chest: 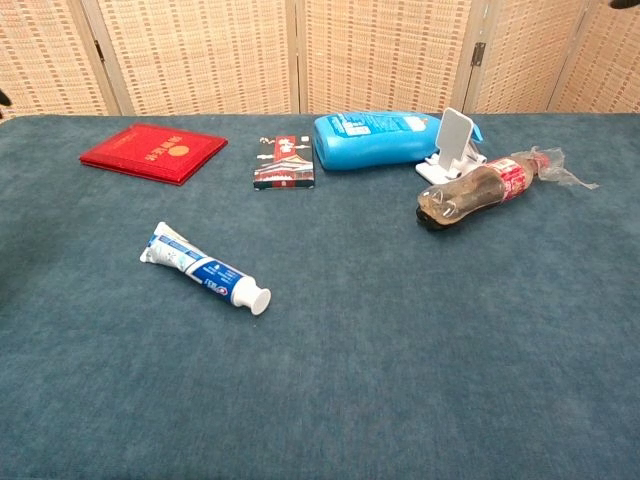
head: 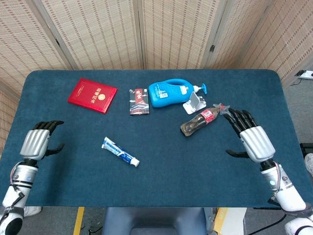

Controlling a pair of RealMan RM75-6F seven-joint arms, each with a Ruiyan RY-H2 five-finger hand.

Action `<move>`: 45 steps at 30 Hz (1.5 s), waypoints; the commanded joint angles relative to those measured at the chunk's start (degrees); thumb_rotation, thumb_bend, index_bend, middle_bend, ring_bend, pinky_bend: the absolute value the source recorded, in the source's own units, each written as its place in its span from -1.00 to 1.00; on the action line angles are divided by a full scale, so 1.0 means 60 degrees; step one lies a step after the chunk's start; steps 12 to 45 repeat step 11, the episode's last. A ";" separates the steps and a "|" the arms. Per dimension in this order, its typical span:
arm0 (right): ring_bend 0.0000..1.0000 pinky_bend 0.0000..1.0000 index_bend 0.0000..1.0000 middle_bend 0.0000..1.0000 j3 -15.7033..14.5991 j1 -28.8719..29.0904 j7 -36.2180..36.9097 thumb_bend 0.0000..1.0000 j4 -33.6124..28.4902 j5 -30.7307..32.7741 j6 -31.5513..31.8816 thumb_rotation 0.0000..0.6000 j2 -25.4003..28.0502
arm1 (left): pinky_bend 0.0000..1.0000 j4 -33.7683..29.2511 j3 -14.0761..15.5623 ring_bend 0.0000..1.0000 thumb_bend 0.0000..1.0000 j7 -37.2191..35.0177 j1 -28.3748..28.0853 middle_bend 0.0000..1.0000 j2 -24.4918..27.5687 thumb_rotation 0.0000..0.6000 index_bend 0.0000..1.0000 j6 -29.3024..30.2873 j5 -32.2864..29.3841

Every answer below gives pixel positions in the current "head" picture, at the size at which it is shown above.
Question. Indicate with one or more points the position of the blue pump detergent bottle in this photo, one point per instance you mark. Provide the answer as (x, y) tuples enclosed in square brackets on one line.
[(166, 95)]

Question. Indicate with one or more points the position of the empty cola bottle red label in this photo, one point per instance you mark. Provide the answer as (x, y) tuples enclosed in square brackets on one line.
[(195, 122)]

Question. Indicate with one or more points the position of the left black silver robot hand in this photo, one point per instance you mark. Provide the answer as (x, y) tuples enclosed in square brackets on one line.
[(34, 144)]

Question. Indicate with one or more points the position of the white sneaker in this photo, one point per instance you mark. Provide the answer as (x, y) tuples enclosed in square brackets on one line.
[(33, 211), (310, 164)]

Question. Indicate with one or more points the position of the white power strip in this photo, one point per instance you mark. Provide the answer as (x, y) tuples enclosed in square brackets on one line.
[(306, 74)]

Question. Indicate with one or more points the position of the black box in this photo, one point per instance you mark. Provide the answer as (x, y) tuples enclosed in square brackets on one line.
[(306, 148)]

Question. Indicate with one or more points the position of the woven bamboo folding screen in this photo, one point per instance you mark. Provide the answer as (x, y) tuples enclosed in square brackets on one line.
[(102, 29)]

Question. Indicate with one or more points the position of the white folding phone stand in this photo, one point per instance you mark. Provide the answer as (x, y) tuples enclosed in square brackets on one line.
[(194, 101)]

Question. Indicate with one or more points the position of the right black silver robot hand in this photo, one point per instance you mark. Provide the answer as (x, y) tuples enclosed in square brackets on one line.
[(256, 144)]

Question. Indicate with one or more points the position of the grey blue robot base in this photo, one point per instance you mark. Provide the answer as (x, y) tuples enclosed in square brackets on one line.
[(154, 220)]

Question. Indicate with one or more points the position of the blue white toothpaste tube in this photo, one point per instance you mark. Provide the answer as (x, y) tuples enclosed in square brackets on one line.
[(119, 151)]

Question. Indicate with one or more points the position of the clear crumpled plastic wrap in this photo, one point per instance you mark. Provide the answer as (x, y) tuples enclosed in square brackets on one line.
[(221, 107)]

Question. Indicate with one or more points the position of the red certificate booklet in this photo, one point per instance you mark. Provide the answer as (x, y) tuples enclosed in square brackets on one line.
[(93, 95)]

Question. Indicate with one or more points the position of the blue-grey carpeted table surface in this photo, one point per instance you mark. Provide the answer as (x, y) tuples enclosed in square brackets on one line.
[(171, 181)]

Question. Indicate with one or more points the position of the yellow printed cardboard box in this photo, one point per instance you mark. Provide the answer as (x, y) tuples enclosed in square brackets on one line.
[(232, 222)]

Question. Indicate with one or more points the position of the dark palace print card box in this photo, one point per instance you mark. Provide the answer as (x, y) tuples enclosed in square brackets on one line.
[(139, 102)]

